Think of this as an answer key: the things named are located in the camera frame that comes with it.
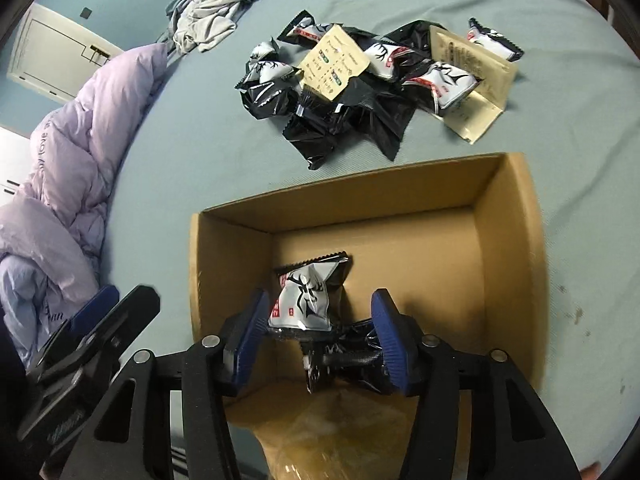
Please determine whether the dark wooden chair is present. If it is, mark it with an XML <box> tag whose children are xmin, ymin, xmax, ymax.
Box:
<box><xmin>584</xmin><ymin>0</ymin><xmax>623</xmax><ymax>28</ymax></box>

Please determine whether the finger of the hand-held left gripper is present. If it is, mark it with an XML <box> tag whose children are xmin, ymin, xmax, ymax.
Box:
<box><xmin>30</xmin><ymin>285</ymin><xmax>121</xmax><ymax>361</ymax></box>
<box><xmin>25</xmin><ymin>285</ymin><xmax>161</xmax><ymax>378</ymax></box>

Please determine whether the grey crumpled clothing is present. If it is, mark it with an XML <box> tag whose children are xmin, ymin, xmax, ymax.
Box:
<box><xmin>164</xmin><ymin>0</ymin><xmax>271</xmax><ymax>56</ymax></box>

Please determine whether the brown cardboard box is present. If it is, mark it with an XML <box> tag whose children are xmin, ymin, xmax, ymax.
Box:
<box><xmin>189</xmin><ymin>152</ymin><xmax>551</xmax><ymax>480</ymax></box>

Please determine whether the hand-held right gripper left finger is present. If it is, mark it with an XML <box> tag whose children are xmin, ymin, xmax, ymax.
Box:
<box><xmin>42</xmin><ymin>287</ymin><xmax>271</xmax><ymax>480</ymax></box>

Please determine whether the white door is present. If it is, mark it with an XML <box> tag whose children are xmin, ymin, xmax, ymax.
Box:
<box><xmin>6</xmin><ymin>2</ymin><xmax>126</xmax><ymax>107</ymax></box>

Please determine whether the black snack packet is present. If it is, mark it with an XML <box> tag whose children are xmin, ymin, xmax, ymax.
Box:
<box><xmin>299</xmin><ymin>320</ymin><xmax>403</xmax><ymax>395</ymax></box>

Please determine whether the purple duvet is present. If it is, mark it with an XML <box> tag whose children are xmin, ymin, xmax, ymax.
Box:
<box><xmin>0</xmin><ymin>42</ymin><xmax>170</xmax><ymax>376</ymax></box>

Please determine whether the deer-print snack packet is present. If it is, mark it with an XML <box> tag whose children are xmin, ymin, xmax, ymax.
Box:
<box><xmin>268</xmin><ymin>252</ymin><xmax>353</xmax><ymax>333</ymax></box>

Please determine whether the heap of snack packets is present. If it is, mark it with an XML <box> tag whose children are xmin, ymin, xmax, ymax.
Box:
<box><xmin>235</xmin><ymin>10</ymin><xmax>526</xmax><ymax>171</ymax></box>

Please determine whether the beige sachet with coloured labels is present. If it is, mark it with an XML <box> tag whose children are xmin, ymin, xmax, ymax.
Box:
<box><xmin>429</xmin><ymin>26</ymin><xmax>519</xmax><ymax>146</ymax></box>
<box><xmin>299</xmin><ymin>24</ymin><xmax>372</xmax><ymax>103</ymax></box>

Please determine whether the white wardrobe panel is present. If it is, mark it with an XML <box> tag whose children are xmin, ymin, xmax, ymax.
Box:
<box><xmin>0</xmin><ymin>127</ymin><xmax>37</xmax><ymax>207</ymax></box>

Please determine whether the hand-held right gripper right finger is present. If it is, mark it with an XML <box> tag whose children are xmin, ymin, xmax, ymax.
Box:
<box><xmin>370</xmin><ymin>287</ymin><xmax>583</xmax><ymax>480</ymax></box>

